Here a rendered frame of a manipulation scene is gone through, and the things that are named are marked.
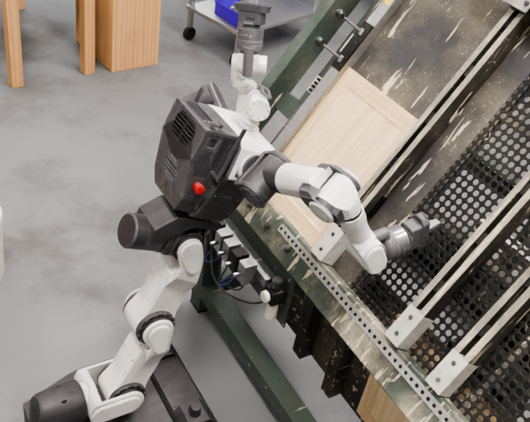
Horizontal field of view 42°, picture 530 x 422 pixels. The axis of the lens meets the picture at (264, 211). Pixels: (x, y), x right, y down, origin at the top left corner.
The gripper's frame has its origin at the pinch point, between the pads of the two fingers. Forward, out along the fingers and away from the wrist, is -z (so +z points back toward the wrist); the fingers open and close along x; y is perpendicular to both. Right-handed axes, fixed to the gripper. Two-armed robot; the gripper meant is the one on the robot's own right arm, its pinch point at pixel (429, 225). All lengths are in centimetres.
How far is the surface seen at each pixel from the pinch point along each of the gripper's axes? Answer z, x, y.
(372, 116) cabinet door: -18, 1, 53
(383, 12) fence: -38, 25, 77
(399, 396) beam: 24, -37, -25
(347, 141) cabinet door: -9, -8, 54
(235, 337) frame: 34, -102, 63
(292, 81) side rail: -15, -9, 100
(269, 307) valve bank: 34, -52, 34
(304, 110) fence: -6, -7, 78
